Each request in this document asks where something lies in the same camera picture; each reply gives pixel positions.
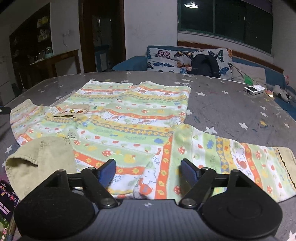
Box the colourful patterned children's shirt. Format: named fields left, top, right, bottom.
left=5, top=80, right=295, bottom=202

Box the colourful printed package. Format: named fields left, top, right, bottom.
left=0, top=180, right=19, bottom=241

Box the white rectangular device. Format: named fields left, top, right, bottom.
left=244, top=85, right=266, bottom=95

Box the dark navy backpack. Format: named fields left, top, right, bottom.
left=188, top=54, right=221, bottom=78

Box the butterfly print pillow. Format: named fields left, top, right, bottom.
left=147, top=46, right=233, bottom=80

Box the beige cushion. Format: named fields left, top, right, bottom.
left=232, top=62, right=266, bottom=87

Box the black white plush toy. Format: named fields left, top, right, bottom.
left=273, top=85, right=290, bottom=102

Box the blue sofa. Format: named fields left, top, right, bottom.
left=112, top=45, right=295, bottom=118

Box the dark wooden side table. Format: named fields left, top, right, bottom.
left=28, top=49, right=81, bottom=88

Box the dark wooden shelf cabinet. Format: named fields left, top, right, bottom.
left=10, top=4, right=52, bottom=90

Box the dark green framed window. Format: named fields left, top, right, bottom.
left=178, top=0, right=273, bottom=54

